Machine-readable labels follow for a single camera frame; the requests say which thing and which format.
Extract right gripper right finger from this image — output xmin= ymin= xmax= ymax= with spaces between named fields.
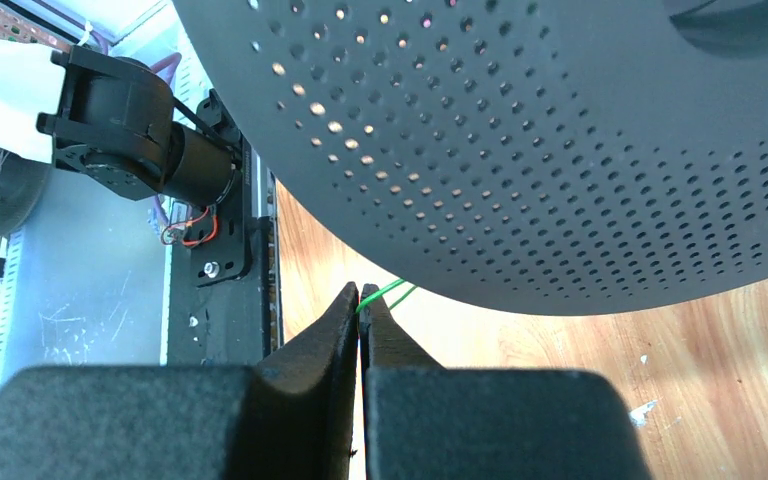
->
xmin=360 ymin=284 xmax=651 ymax=479

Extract aluminium frame rails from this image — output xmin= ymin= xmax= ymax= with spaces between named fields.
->
xmin=0 ymin=13 xmax=226 ymax=387

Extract dark grey perforated spool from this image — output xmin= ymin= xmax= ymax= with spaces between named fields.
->
xmin=175 ymin=1 xmax=768 ymax=315

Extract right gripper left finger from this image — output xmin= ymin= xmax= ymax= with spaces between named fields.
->
xmin=0 ymin=283 xmax=359 ymax=479

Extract green wire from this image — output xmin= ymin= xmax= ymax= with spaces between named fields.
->
xmin=356 ymin=278 xmax=418 ymax=314

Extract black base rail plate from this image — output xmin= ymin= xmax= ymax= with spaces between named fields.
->
xmin=161 ymin=89 xmax=286 ymax=368

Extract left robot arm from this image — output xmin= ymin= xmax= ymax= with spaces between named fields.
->
xmin=0 ymin=39 xmax=241 ymax=207

